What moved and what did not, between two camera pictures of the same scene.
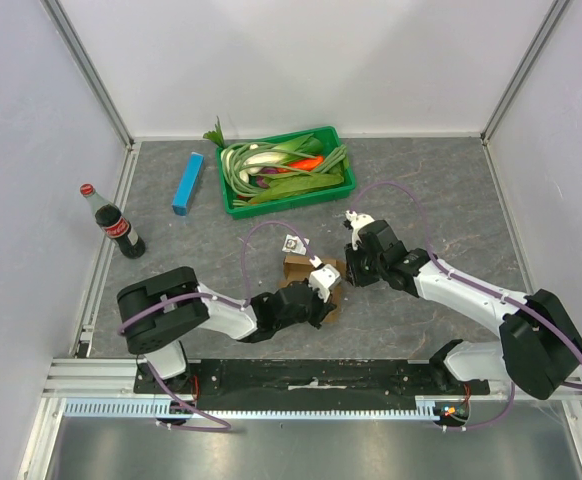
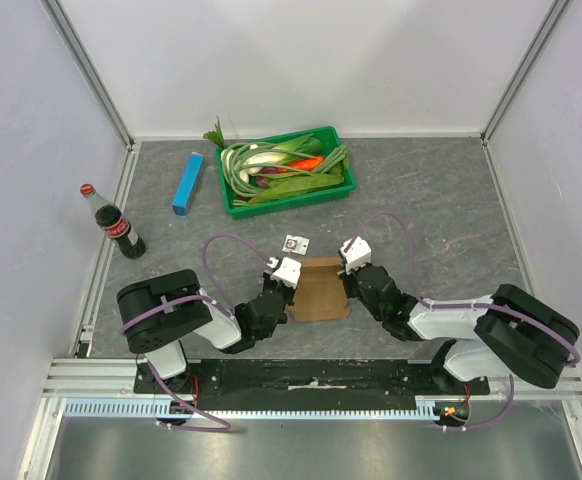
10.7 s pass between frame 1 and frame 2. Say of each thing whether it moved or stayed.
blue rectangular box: stayed
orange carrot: stayed
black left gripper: moved
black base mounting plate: stayed
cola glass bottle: stayed
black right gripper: moved
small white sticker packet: stayed
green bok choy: stayed
